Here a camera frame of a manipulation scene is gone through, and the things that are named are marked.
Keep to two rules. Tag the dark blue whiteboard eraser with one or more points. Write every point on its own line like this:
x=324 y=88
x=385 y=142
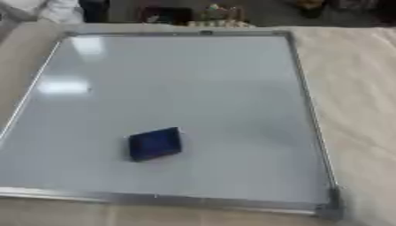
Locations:
x=154 y=143

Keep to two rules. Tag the pale bottle cluster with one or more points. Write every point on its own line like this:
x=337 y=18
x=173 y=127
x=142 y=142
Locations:
x=220 y=17

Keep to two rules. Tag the silver framed whiteboard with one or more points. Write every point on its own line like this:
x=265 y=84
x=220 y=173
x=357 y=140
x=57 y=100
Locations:
x=196 y=97

